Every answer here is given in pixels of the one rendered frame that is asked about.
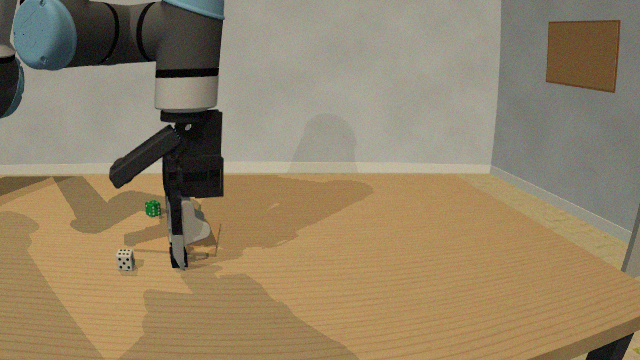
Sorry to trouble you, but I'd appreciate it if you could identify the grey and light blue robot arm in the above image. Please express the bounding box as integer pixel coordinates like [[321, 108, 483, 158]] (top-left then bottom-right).
[[0, 0, 225, 189]]

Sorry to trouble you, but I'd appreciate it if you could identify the green die with white pips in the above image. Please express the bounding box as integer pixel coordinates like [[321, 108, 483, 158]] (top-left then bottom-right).
[[145, 200, 161, 217]]

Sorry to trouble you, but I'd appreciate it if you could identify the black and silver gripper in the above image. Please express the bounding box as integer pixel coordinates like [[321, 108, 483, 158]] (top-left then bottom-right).
[[160, 109, 224, 269]]

